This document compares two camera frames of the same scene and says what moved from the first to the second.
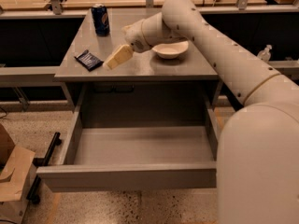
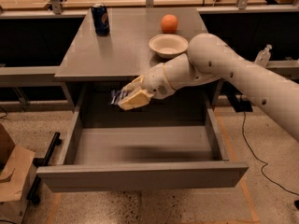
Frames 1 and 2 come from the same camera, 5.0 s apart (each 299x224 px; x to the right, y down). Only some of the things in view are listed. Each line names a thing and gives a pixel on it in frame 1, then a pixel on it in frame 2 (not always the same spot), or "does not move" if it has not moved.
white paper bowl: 170,50 does not move
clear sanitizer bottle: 264,54 does not move
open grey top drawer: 128,148 does not move
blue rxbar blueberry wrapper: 88,61 → 117,95
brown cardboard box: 16,165 does not move
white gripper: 135,36 → 156,80
